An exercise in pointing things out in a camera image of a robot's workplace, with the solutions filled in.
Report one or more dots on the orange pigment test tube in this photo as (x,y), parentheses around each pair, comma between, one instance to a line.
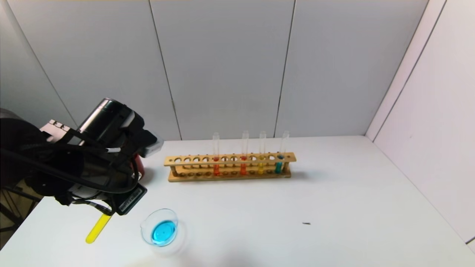
(243,167)
(216,168)

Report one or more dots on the clear glass evaporating dish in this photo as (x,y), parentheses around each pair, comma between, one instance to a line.
(163,231)

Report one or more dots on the black tripod stand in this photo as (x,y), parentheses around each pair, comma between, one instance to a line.
(11,215)

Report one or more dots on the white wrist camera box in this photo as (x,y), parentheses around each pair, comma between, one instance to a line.
(154,147)

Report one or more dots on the red plastic cup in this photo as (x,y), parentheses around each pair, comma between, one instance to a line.
(139,167)

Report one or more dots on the yellow pigment test tube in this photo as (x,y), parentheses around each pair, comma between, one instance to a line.
(261,167)
(97,230)

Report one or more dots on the blue pigment test tube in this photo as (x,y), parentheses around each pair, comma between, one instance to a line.
(278,167)

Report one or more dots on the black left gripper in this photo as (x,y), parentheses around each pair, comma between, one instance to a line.
(130,201)

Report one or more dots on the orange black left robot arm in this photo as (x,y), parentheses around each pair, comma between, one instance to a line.
(22,155)

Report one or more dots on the wooden test tube rack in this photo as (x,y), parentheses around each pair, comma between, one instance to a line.
(230,177)

